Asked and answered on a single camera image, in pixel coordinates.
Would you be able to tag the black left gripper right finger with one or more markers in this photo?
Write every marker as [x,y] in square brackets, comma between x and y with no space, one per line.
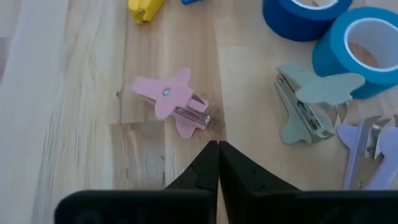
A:
[264,203]

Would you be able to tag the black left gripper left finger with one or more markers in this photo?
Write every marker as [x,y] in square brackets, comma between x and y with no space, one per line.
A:
[174,207]

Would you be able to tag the pink staple remover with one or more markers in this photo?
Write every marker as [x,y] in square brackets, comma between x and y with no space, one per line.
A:
[171,93]

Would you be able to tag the grey-green staple remover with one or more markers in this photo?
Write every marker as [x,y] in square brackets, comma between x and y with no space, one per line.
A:
[326,90]

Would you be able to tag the lavender staple remover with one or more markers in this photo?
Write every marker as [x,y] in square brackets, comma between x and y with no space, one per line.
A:
[351,140]

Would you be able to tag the light blue tape roll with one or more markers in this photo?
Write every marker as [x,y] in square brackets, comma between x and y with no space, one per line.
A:
[329,53]

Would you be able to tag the dark blue tape roll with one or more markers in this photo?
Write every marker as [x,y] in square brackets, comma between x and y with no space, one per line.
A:
[286,21]

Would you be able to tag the yellow mini stapler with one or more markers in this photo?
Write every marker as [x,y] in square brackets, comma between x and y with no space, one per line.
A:
[146,9]

